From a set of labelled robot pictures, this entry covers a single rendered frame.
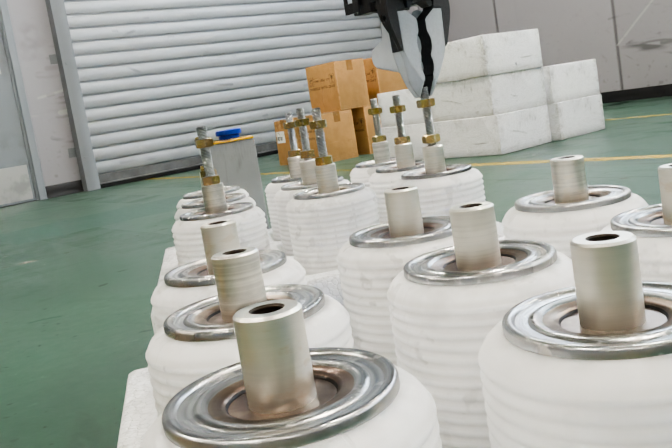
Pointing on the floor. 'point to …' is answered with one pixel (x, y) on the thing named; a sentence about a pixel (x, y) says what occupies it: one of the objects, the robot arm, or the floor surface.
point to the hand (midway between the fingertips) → (426, 83)
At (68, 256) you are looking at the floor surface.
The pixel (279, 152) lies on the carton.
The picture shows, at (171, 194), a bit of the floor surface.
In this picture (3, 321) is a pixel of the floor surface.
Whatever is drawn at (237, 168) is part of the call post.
